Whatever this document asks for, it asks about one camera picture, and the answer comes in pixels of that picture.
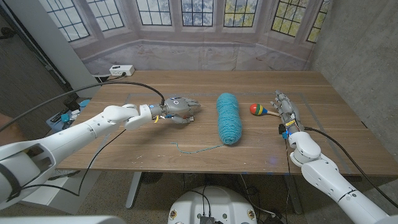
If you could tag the black round floor fan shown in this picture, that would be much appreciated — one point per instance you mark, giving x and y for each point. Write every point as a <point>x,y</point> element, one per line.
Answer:
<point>151,178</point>

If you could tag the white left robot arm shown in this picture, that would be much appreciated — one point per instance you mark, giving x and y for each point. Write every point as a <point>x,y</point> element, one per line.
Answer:
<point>71,137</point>

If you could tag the white power strip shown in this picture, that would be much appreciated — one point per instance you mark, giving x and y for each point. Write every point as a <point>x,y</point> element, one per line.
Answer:
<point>122,69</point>

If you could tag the grey tape outline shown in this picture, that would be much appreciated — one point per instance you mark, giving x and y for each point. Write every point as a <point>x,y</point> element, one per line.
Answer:
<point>311,107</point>

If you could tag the teal small tool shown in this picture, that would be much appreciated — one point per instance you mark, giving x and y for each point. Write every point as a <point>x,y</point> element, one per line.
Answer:
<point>65,118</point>

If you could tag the grey table leg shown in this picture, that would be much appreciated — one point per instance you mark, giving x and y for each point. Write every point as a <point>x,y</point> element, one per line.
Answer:
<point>133,189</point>

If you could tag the white floor platform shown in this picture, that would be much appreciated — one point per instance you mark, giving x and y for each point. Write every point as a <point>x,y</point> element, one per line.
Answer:
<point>62,199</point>

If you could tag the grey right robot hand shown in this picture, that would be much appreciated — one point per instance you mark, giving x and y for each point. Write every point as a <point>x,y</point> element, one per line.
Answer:
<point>289,110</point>

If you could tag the printed window backdrop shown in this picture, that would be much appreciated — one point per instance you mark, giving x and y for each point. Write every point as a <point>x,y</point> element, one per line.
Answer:
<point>192,53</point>

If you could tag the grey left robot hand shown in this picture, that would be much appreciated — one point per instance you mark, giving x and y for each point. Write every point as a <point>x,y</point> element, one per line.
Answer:
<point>180,106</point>

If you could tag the teal yarn skein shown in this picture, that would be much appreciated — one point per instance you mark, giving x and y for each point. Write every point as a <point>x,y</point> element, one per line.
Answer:
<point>229,119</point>

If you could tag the striped wooden maraca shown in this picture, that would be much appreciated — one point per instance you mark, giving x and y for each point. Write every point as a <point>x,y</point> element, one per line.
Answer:
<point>257,109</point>

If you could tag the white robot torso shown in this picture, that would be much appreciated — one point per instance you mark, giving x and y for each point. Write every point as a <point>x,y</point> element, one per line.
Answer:
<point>217,202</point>

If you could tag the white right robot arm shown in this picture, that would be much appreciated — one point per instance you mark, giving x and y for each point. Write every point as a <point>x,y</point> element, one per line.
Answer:
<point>326,177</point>

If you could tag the white leaning panel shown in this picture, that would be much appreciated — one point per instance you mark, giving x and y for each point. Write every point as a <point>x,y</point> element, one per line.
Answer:
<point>56,46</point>

